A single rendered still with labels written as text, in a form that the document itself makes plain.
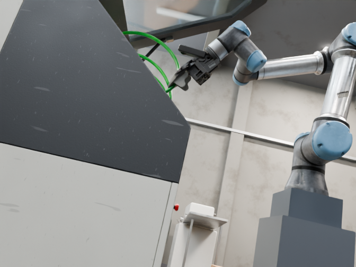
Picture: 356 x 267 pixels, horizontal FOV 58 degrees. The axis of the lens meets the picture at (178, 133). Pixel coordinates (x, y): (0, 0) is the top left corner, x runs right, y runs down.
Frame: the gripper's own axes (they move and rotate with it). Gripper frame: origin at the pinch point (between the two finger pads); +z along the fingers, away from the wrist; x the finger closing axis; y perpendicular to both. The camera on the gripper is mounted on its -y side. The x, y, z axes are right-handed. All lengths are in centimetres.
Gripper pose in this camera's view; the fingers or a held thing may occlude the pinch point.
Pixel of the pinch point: (170, 84)
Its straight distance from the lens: 127.7
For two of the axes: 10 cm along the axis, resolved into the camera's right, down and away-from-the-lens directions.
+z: -7.6, 6.3, 1.5
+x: 3.1, 1.4, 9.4
